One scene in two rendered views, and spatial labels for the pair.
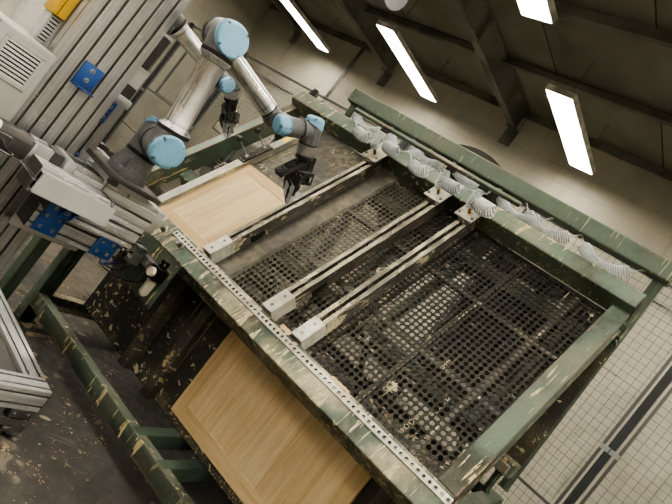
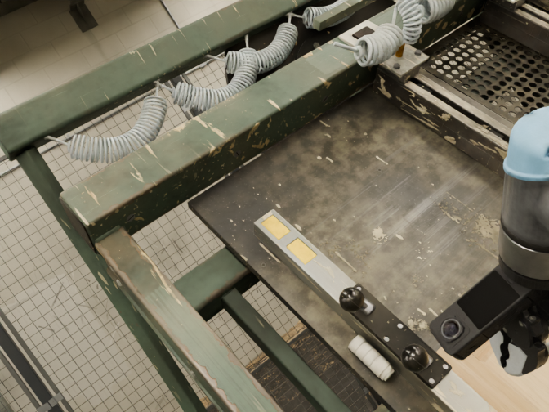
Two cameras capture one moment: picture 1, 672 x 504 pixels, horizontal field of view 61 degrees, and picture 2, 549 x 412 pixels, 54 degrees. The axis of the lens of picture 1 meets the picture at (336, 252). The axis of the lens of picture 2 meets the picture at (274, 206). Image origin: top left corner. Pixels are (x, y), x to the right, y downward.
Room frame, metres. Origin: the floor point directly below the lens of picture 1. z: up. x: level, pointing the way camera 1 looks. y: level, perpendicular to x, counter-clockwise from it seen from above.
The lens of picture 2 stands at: (2.67, 1.40, 1.78)
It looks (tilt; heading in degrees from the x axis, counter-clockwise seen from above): 6 degrees down; 304
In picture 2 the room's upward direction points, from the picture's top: 33 degrees counter-clockwise
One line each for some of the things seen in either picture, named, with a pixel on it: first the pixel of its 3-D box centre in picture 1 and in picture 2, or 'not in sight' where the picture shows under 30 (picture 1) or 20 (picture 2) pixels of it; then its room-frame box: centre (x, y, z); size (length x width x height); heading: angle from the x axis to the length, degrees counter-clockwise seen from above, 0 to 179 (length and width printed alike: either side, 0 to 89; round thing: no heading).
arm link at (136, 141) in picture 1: (154, 138); not in sight; (2.02, 0.76, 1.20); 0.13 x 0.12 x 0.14; 40
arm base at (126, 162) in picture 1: (134, 163); not in sight; (2.02, 0.76, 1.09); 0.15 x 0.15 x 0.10
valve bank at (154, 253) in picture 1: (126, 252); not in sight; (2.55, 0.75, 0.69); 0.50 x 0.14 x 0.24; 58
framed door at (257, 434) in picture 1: (268, 430); not in sight; (2.33, -0.23, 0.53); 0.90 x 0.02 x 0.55; 58
